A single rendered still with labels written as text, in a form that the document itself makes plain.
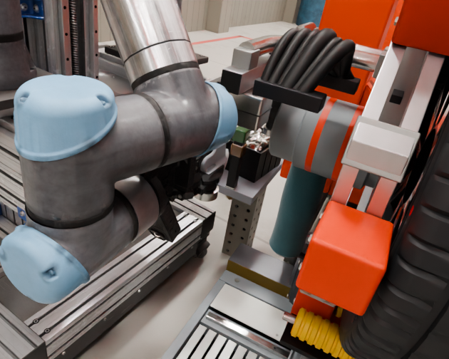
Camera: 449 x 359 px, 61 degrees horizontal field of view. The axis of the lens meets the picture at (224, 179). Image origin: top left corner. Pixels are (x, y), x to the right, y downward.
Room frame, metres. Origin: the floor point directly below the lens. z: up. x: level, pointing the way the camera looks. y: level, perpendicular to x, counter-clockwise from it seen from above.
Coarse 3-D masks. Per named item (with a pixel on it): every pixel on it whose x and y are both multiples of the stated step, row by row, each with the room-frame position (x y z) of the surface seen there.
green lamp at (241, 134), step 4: (236, 128) 1.08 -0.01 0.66; (240, 128) 1.08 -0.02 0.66; (244, 128) 1.09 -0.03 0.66; (236, 132) 1.07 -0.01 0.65; (240, 132) 1.06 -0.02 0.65; (244, 132) 1.06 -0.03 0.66; (248, 132) 1.08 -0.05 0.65; (236, 136) 1.07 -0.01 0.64; (240, 136) 1.06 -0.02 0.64; (244, 136) 1.06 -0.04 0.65; (248, 136) 1.09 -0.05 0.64; (236, 140) 1.07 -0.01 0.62; (240, 140) 1.06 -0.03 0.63; (244, 140) 1.06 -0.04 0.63
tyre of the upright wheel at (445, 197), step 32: (448, 128) 0.37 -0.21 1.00; (448, 160) 0.33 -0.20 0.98; (416, 192) 0.37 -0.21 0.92; (448, 192) 0.32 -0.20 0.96; (416, 224) 0.32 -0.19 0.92; (448, 224) 0.30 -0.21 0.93; (416, 256) 0.30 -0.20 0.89; (448, 256) 0.30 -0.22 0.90; (384, 288) 0.31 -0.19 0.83; (416, 288) 0.29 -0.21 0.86; (448, 288) 0.29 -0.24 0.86; (352, 320) 0.38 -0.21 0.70; (384, 320) 0.30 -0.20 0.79; (416, 320) 0.29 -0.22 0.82; (448, 320) 0.28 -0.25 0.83; (352, 352) 0.35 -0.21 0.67; (384, 352) 0.31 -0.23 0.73; (416, 352) 0.29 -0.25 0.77; (448, 352) 0.28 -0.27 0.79
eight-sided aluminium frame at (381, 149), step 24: (384, 72) 0.45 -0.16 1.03; (432, 72) 0.44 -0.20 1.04; (384, 96) 0.42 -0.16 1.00; (360, 120) 0.41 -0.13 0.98; (408, 120) 0.40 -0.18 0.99; (360, 144) 0.39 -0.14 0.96; (384, 144) 0.38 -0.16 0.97; (408, 144) 0.38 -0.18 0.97; (360, 168) 0.38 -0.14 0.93; (384, 168) 0.37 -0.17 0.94; (336, 192) 0.39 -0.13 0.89; (384, 192) 0.37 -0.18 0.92
